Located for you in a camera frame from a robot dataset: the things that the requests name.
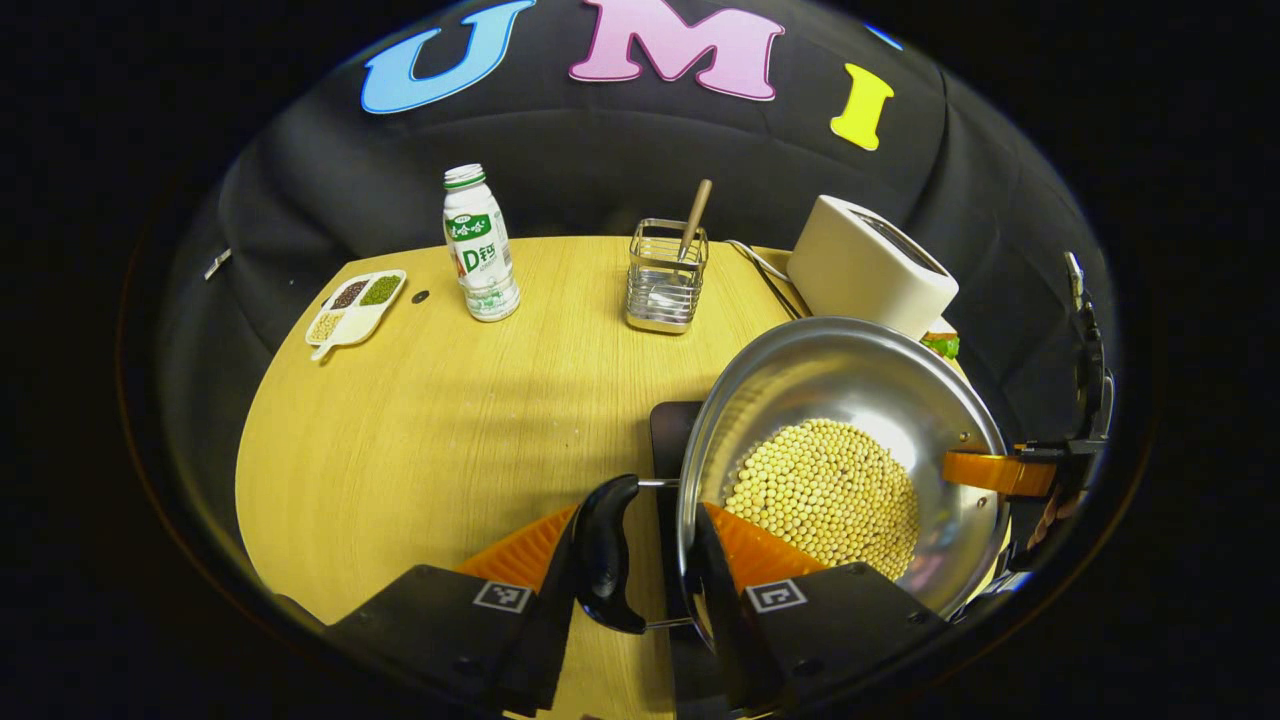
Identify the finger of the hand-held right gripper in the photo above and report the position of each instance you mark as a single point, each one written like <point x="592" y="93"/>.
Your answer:
<point x="995" y="472"/>

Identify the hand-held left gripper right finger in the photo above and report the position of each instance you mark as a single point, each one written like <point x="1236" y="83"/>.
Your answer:
<point x="730" y="620"/>

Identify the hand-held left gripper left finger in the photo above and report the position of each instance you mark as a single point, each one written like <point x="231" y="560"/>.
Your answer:
<point x="440" y="620"/>

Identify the stainless steel pot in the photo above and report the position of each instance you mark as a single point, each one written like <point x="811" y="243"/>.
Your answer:
<point x="850" y="380"/>

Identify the black induction cooktop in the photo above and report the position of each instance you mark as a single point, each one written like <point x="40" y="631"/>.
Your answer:
<point x="672" y="440"/>

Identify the sandwich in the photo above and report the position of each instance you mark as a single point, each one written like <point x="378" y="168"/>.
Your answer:
<point x="942" y="346"/>

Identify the pile of soybeans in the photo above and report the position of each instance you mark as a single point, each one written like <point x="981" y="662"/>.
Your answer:
<point x="825" y="495"/>

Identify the white toaster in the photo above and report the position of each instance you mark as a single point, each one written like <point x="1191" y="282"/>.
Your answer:
<point x="860" y="265"/>

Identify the white divided bean tray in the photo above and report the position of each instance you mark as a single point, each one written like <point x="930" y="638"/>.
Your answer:
<point x="355" y="315"/>

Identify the white drink bottle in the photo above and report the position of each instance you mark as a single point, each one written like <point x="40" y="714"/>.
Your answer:
<point x="480" y="250"/>

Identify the wooden stick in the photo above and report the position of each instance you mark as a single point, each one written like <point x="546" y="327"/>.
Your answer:
<point x="696" y="215"/>

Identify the white clip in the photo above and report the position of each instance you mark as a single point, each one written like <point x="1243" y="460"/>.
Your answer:
<point x="217" y="264"/>

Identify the black backdrop cloth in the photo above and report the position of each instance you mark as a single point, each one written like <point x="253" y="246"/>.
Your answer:
<point x="600" y="150"/>

